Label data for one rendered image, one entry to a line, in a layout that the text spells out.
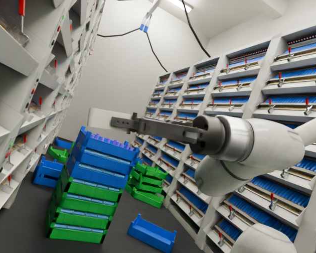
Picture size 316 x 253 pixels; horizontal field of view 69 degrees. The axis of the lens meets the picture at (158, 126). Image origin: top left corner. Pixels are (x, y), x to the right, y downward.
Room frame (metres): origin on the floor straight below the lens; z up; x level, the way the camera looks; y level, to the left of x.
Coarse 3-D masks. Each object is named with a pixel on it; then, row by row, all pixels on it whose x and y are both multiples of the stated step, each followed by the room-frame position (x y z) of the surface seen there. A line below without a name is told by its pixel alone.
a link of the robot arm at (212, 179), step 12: (312, 120) 0.65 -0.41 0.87; (300, 132) 0.64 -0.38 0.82; (312, 132) 0.63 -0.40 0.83; (204, 168) 0.58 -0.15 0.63; (216, 168) 0.54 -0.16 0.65; (204, 180) 0.59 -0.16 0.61; (216, 180) 0.55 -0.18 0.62; (228, 180) 0.53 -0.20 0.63; (240, 180) 0.52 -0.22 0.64; (204, 192) 0.62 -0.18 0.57; (216, 192) 0.59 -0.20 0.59; (228, 192) 0.58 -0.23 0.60
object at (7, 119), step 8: (0, 104) 0.59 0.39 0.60; (0, 112) 0.59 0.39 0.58; (8, 112) 0.60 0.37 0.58; (16, 112) 0.60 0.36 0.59; (0, 120) 0.59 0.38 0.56; (8, 120) 0.60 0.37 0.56; (16, 120) 0.60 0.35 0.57; (0, 128) 0.57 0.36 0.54; (8, 128) 0.60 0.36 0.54; (0, 136) 0.52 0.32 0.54; (0, 144) 0.60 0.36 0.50
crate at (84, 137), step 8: (80, 136) 1.25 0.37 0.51; (88, 136) 1.15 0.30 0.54; (88, 144) 1.15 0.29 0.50; (96, 144) 1.17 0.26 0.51; (104, 144) 1.19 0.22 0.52; (112, 144) 1.21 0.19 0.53; (120, 144) 1.44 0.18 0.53; (104, 152) 1.20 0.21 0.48; (112, 152) 1.22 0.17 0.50; (120, 152) 1.24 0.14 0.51; (128, 152) 1.26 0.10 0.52; (136, 152) 1.28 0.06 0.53
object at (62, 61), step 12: (72, 12) 1.24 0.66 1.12; (72, 24) 1.25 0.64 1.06; (84, 24) 1.29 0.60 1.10; (72, 36) 1.25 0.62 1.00; (60, 48) 1.24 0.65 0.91; (60, 60) 1.25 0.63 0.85; (60, 72) 1.26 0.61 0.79; (60, 84) 1.31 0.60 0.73; (36, 96) 1.24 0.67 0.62; (48, 96) 1.26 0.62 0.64; (24, 132) 1.24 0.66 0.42; (36, 132) 1.26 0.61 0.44; (24, 168) 1.26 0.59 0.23
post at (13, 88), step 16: (0, 0) 0.56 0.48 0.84; (16, 0) 0.57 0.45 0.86; (32, 0) 0.58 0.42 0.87; (48, 0) 0.59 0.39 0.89; (64, 0) 0.61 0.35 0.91; (16, 16) 0.58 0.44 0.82; (32, 16) 0.59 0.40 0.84; (48, 16) 0.60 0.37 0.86; (32, 32) 0.59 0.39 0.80; (48, 32) 0.60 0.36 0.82; (0, 64) 0.58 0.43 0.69; (0, 80) 0.58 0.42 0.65; (16, 80) 0.59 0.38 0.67; (32, 80) 0.61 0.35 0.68; (0, 96) 0.59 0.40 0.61; (16, 96) 0.60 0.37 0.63; (32, 96) 0.69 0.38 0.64; (16, 128) 0.65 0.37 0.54; (0, 160) 0.62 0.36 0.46
